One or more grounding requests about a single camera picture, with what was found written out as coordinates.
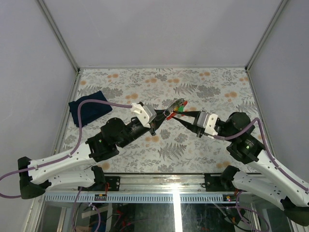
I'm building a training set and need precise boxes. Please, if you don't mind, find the red handled metal keyring holder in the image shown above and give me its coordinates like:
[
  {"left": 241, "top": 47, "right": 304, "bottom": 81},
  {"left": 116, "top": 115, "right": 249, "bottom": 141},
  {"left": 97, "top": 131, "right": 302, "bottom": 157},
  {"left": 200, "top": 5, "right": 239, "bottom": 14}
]
[{"left": 166, "top": 98, "right": 188, "bottom": 120}]

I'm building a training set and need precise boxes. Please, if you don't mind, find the green key tag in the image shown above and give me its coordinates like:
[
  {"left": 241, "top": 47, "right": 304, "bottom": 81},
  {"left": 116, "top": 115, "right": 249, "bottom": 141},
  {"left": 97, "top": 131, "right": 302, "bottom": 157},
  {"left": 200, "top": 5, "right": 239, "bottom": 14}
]
[{"left": 178, "top": 106, "right": 184, "bottom": 112}]

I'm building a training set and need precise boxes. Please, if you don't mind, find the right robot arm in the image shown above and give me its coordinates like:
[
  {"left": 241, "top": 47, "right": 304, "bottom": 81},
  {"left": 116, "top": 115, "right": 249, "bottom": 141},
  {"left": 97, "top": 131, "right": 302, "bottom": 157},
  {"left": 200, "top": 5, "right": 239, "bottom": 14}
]
[{"left": 178, "top": 111, "right": 309, "bottom": 227}]

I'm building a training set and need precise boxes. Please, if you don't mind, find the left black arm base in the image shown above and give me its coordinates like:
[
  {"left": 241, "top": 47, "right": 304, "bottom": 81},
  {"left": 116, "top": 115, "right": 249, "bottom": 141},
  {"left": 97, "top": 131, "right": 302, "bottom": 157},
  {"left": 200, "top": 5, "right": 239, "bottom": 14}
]
[{"left": 96, "top": 176, "right": 121, "bottom": 193}]

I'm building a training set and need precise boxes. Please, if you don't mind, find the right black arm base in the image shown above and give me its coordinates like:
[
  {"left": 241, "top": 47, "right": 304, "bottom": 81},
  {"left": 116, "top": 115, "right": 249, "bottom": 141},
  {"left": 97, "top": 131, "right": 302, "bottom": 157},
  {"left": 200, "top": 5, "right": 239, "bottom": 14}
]
[{"left": 204, "top": 173, "right": 236, "bottom": 192}]

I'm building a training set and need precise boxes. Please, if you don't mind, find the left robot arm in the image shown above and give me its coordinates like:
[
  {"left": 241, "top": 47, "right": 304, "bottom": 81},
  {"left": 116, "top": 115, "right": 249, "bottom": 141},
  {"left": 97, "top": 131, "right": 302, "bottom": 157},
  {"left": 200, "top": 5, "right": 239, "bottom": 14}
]
[{"left": 18, "top": 110, "right": 170, "bottom": 199}]

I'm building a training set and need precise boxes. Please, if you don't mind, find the dark blue folded cloth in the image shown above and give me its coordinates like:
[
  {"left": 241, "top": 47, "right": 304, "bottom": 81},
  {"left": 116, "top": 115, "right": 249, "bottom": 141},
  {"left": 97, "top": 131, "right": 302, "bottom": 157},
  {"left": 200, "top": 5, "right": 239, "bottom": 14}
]
[{"left": 69, "top": 91, "right": 112, "bottom": 127}]

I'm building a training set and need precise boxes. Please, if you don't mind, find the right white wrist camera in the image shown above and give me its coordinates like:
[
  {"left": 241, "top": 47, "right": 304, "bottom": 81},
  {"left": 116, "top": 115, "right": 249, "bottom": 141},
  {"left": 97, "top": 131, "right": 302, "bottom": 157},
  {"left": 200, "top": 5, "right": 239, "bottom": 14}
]
[{"left": 197, "top": 111, "right": 218, "bottom": 139}]

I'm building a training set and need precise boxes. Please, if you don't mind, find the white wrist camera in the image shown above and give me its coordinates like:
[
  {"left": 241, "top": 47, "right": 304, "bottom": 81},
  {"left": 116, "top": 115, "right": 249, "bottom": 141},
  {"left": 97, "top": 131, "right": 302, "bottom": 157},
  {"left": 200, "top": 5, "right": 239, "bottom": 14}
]
[
  {"left": 197, "top": 111, "right": 218, "bottom": 139},
  {"left": 130, "top": 103, "right": 157, "bottom": 128}
]

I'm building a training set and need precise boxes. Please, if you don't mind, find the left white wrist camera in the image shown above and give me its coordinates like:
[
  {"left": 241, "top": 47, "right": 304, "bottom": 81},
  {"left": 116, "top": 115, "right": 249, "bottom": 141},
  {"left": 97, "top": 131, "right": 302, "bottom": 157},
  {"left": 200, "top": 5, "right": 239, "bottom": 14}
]
[{"left": 130, "top": 103, "right": 157, "bottom": 128}]

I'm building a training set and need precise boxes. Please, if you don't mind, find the aluminium front rail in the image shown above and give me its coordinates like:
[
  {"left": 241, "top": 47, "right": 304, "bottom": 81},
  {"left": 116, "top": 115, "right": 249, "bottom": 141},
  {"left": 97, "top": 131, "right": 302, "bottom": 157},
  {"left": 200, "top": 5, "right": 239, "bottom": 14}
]
[{"left": 36, "top": 173, "right": 296, "bottom": 194}]

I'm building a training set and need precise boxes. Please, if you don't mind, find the slotted white cable duct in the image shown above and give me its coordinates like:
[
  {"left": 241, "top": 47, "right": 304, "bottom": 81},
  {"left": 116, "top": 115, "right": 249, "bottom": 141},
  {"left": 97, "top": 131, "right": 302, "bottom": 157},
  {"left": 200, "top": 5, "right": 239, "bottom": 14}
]
[{"left": 44, "top": 193, "right": 225, "bottom": 203}]

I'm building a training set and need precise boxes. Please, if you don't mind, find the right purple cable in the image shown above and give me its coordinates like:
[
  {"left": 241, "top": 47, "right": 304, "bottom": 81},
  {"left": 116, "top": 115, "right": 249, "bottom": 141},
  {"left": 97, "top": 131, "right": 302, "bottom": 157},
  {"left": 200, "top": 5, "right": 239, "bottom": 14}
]
[{"left": 213, "top": 117, "right": 309, "bottom": 194}]

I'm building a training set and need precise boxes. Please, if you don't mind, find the left aluminium corner post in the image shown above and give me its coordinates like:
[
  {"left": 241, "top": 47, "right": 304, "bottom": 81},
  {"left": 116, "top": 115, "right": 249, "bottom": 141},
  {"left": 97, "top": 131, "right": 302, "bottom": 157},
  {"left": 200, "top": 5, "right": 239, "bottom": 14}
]
[{"left": 35, "top": 0, "right": 80, "bottom": 73}]

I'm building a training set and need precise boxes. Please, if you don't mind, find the aluminium corner post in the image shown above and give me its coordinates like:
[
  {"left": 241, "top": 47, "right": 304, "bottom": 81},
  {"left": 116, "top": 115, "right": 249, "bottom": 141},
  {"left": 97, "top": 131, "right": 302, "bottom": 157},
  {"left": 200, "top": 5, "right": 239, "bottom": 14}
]
[
  {"left": 35, "top": 0, "right": 80, "bottom": 73},
  {"left": 245, "top": 0, "right": 290, "bottom": 72}
]

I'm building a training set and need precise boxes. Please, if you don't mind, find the right aluminium corner post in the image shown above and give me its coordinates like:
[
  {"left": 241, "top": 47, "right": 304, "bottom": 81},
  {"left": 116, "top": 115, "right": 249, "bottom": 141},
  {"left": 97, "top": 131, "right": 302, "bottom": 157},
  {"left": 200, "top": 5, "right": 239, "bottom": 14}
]
[{"left": 245, "top": 0, "right": 290, "bottom": 72}]

